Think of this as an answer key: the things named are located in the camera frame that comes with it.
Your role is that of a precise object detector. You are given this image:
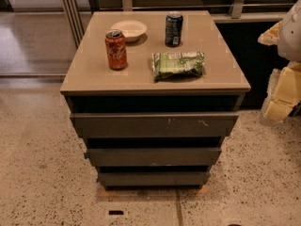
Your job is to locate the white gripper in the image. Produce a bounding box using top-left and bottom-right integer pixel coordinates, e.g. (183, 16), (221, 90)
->
(258, 21), (301, 121)

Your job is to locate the grey top drawer front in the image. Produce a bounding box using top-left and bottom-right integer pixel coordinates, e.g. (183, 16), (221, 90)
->
(71, 112), (238, 138)

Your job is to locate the grey drawer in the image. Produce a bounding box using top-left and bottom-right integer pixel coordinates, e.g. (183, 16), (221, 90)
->
(86, 148), (221, 167)
(98, 171), (210, 186)
(71, 112), (238, 138)

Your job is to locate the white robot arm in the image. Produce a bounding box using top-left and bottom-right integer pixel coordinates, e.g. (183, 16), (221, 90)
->
(258, 0), (301, 122)

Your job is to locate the grey drawer cabinet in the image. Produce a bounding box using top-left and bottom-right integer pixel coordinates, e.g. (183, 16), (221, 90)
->
(59, 10), (252, 191)

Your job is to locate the grey bottom drawer front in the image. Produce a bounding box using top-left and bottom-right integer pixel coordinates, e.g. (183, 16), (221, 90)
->
(98, 171), (210, 186)

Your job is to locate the grey middle drawer front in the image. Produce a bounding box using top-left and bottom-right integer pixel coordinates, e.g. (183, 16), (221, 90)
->
(86, 148), (221, 167)

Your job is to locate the green chip bag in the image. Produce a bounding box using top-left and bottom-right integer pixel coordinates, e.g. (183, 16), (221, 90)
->
(151, 51), (205, 81)

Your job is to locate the dark blue soda can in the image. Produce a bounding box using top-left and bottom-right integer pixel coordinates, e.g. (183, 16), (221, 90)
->
(165, 11), (183, 47)

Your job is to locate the white bowl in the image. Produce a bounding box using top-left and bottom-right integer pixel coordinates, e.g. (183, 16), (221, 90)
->
(111, 20), (147, 42)

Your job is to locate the red soda can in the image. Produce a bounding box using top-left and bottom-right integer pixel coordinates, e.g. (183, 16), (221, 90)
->
(105, 29), (127, 71)

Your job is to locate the wooden base board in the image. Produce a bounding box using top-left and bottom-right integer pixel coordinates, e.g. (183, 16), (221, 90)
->
(97, 185), (209, 198)

